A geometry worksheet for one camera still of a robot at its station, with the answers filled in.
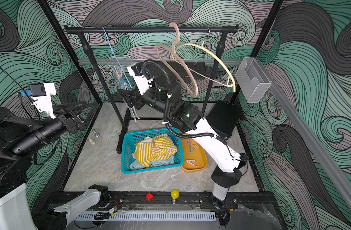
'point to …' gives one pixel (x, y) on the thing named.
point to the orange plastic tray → (194, 156)
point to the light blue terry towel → (134, 165)
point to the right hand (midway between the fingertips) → (124, 85)
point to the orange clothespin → (188, 142)
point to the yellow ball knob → (174, 194)
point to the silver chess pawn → (97, 134)
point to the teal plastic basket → (129, 142)
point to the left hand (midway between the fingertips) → (90, 101)
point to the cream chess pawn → (92, 142)
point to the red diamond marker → (149, 196)
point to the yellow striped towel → (161, 148)
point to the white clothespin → (190, 162)
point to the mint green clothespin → (190, 150)
